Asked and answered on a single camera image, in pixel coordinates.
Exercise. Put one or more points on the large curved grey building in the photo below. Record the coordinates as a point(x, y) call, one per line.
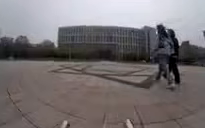
point(100, 36)

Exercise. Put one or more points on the grey paved plaza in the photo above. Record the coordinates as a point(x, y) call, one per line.
point(90, 100)

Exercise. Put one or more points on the person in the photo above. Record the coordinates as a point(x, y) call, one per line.
point(162, 53)
point(174, 63)

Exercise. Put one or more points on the robot's own part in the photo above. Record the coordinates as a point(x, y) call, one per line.
point(129, 123)
point(64, 124)

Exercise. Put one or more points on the row of trees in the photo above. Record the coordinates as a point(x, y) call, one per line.
point(23, 50)

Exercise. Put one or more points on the low dark building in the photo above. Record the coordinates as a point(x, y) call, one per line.
point(189, 51)

